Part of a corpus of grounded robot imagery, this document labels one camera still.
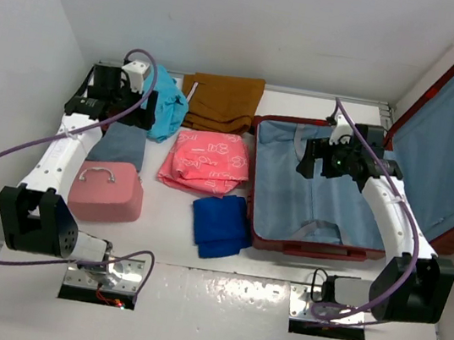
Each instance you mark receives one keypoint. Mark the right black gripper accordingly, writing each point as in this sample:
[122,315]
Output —
[306,166]

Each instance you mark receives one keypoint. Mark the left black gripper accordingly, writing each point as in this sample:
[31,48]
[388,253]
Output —
[146,118]

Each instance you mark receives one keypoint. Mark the turquoise shirt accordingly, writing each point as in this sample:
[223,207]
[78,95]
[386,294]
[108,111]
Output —
[171,107]

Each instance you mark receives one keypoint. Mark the grey-blue cloth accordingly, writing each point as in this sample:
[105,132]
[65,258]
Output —
[120,143]

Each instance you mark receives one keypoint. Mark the pink patterned garment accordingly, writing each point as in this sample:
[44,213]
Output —
[206,162]

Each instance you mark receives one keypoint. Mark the mustard brown trousers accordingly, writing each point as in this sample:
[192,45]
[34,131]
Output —
[221,103]

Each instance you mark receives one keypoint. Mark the pink cosmetic case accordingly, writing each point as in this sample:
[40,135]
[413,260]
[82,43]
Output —
[106,192]

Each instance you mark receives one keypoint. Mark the royal blue cloth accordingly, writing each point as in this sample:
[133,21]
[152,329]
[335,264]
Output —
[221,226]

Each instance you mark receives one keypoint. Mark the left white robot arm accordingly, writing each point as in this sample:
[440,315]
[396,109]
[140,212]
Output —
[34,214]

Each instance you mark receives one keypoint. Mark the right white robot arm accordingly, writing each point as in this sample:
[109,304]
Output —
[415,284]

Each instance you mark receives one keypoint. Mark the red suitcase blue lining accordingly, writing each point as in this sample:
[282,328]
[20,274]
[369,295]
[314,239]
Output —
[349,190]

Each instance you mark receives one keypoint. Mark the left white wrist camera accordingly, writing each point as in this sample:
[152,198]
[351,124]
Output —
[137,72]

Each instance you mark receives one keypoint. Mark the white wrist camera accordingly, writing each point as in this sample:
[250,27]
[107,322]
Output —
[342,131]
[137,72]

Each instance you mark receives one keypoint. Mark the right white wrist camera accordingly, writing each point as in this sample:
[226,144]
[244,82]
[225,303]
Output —
[342,131]

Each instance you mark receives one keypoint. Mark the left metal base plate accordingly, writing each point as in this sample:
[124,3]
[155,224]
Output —
[124,276]

